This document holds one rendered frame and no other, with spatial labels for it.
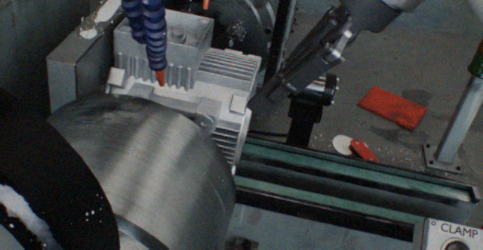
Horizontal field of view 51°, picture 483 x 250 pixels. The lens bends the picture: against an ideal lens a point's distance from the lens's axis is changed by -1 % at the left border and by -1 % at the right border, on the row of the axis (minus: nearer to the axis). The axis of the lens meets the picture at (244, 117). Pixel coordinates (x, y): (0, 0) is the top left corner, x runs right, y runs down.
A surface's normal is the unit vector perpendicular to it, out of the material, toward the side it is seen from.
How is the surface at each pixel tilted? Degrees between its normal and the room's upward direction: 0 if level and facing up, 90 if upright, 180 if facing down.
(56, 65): 90
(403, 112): 2
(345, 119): 0
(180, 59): 90
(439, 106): 0
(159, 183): 28
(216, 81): 88
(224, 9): 90
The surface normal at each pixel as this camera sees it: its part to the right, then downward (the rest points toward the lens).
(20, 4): 0.98, 0.21
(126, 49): -0.18, 0.55
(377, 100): 0.11, -0.79
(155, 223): 0.64, -0.57
